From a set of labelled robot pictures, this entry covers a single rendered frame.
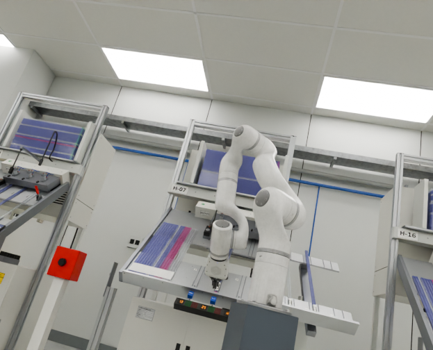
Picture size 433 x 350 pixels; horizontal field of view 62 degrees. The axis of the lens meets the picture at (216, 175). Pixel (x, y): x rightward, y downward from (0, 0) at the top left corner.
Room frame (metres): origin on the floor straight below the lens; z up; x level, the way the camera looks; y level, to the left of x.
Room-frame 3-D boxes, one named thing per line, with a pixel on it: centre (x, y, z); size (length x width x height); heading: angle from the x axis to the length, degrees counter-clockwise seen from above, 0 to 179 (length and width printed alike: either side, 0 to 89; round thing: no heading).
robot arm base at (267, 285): (1.31, -0.27, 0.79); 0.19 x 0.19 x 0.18
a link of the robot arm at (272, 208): (1.29, -0.25, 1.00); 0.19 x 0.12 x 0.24; 129
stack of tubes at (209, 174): (2.31, -0.15, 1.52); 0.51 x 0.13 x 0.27; 79
